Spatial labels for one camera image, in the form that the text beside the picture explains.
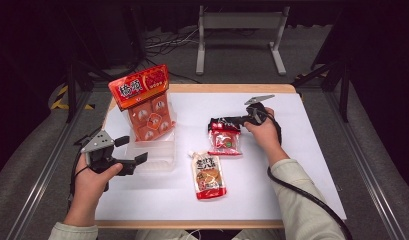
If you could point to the white red spout pouch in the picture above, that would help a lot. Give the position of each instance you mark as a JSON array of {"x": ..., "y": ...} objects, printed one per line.
[{"x": 208, "y": 176}]

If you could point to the small clear red snack packet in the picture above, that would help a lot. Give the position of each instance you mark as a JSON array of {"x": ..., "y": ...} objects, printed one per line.
[{"x": 224, "y": 141}]

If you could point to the grey metal stand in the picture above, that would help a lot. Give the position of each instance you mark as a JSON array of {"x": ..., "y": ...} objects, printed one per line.
[{"x": 242, "y": 20}]

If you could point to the yellow black hazard tape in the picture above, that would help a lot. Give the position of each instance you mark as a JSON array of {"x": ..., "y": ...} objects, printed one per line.
[{"x": 62, "y": 105}]

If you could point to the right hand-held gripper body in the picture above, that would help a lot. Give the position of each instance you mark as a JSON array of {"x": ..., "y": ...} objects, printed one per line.
[{"x": 257, "y": 115}]

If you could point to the red orange food packet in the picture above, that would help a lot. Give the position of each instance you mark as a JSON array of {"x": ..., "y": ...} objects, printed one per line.
[{"x": 138, "y": 86}]

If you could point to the metal floor rail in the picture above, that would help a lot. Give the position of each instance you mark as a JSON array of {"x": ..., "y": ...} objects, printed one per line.
[
  {"x": 42, "y": 180},
  {"x": 368, "y": 180}
]

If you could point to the orange packet of cakes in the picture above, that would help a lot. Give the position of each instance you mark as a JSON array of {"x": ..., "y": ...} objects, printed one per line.
[{"x": 152, "y": 121}]

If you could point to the clear plastic storage container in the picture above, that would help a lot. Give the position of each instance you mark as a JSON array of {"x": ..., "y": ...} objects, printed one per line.
[{"x": 158, "y": 156}]

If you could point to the black tripod stand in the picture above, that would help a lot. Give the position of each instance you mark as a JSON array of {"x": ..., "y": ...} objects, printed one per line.
[
  {"x": 343, "y": 86},
  {"x": 71, "y": 86}
]

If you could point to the person's right hand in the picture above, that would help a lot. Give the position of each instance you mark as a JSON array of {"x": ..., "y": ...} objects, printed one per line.
[{"x": 267, "y": 136}]

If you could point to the person's left hand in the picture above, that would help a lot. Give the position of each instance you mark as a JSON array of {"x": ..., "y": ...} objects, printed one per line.
[{"x": 87, "y": 190}]

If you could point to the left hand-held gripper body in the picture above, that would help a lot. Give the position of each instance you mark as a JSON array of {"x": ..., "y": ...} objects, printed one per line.
[{"x": 98, "y": 143}]

